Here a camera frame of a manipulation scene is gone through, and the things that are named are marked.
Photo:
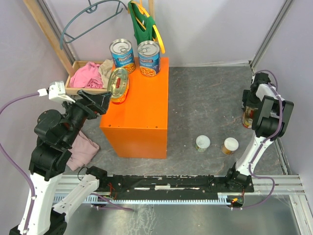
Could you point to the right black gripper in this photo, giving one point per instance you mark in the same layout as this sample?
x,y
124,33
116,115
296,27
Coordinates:
x,y
245,94

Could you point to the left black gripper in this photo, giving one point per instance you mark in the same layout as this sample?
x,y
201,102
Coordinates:
x,y
95,103

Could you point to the oval red sardine tin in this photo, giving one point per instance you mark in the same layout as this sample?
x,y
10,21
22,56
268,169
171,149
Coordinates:
x,y
118,85

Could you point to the blue soup can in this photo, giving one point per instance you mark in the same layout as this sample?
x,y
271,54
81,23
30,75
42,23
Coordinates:
x,y
122,54

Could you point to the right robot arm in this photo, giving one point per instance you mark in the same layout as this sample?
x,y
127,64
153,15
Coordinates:
x,y
268,115

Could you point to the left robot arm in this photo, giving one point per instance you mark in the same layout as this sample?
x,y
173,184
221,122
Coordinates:
x,y
56,133

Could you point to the orange box counter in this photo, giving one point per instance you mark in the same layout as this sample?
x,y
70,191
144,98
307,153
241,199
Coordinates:
x,y
137,128

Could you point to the pink cloth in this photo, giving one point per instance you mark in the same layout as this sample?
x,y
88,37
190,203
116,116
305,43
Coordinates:
x,y
87,76

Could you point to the beige cloth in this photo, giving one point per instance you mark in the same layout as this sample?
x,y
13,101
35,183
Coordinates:
x,y
105,70

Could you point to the mauve cloth on floor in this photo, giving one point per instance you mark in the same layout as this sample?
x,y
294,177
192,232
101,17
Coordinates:
x,y
82,152

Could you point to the aluminium corner profile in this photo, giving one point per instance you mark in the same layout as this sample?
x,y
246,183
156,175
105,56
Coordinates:
x,y
283,11

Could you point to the small can white lid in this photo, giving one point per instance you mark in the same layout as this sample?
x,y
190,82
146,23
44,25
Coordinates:
x,y
230,145

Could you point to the can with white lid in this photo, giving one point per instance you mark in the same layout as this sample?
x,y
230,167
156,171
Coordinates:
x,y
202,143

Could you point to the yellow plastic hanger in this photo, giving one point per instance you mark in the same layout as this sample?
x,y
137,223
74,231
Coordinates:
x,y
158,35

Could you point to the green tank top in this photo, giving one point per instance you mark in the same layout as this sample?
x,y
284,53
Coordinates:
x,y
143,25

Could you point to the teal plastic hanger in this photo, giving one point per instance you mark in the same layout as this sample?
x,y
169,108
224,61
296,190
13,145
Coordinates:
x,y
100,21

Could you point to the wooden upright behind shirt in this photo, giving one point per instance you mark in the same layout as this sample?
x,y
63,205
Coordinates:
x,y
151,5

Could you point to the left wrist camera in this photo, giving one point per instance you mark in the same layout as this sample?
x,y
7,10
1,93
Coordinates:
x,y
56,92

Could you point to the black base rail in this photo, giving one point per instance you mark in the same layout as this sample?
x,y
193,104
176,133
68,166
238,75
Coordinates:
x,y
163,188

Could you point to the wooden post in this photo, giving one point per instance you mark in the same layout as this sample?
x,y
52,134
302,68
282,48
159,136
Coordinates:
x,y
38,15

